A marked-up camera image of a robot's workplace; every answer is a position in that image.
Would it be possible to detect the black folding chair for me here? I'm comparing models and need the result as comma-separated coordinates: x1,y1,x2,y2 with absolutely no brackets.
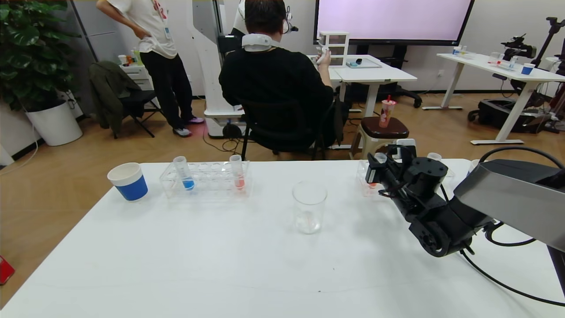
113,88,167,139

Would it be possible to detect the grey desk tray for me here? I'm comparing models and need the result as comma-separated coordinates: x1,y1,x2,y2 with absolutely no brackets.
346,57,383,69

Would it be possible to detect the red pigment test tube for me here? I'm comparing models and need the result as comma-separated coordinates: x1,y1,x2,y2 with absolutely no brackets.
368,152,388,189

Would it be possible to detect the white neck massager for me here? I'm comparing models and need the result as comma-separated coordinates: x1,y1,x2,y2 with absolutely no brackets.
241,34,282,53

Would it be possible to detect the olive green jacket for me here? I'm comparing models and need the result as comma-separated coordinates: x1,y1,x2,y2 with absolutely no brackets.
88,61,153,137

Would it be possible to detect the white drawer cabinet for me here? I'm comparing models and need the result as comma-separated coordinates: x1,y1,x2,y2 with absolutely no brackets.
119,64,155,91

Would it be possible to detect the clear glass beaker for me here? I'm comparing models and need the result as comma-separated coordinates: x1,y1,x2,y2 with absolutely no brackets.
292,181,328,235

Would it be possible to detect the long white desk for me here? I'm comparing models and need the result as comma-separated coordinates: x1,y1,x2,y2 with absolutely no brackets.
422,52,565,146

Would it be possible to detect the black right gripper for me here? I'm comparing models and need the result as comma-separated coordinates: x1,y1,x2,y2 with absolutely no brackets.
365,152,401,187

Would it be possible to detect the large display screen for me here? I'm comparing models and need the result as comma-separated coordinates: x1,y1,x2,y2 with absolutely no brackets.
313,0,475,47

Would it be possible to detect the person in white shirt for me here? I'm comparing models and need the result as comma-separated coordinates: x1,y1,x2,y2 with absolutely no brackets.
96,0,205,138

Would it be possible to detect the green potted plant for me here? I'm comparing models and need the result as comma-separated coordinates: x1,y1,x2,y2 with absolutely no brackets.
0,0,83,113

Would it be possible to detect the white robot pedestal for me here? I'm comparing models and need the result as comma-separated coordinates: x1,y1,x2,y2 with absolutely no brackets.
185,0,249,139

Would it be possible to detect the clear acrylic tube rack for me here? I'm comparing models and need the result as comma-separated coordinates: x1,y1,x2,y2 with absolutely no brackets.
159,160,252,199
356,159,456,198

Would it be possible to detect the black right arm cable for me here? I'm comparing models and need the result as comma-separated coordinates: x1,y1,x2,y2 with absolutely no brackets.
459,221,565,307
478,146,565,170

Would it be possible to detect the pink pigment test tube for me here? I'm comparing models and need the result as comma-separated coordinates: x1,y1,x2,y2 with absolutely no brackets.
229,155,246,191

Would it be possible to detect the person in black shirt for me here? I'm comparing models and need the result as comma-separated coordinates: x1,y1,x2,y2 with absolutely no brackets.
218,0,337,153

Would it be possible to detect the white drawer organizer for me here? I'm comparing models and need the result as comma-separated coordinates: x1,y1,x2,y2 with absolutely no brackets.
318,31,350,68

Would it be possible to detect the red flat object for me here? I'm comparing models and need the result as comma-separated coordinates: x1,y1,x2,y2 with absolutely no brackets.
0,255,16,286

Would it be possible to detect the pink drink cup with straw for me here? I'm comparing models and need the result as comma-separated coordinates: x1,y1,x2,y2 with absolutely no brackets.
378,95,397,129

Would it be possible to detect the grey metal cabinet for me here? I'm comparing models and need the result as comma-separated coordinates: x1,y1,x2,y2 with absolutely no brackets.
70,0,133,116

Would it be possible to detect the black office chair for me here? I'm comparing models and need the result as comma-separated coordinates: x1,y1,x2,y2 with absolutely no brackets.
238,98,338,162

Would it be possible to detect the white plant pot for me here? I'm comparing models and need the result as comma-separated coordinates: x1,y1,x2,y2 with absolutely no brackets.
25,101,84,147

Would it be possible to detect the brown topped stool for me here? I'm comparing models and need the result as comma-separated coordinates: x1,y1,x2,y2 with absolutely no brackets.
351,116,410,160

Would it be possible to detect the black floor cable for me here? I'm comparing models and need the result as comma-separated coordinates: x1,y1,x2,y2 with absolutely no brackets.
202,126,248,156

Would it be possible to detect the black display stand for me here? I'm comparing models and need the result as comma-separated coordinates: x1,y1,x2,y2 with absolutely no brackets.
347,44,423,109

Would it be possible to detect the blue pigment test tube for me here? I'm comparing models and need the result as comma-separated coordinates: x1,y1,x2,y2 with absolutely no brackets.
173,156,195,191

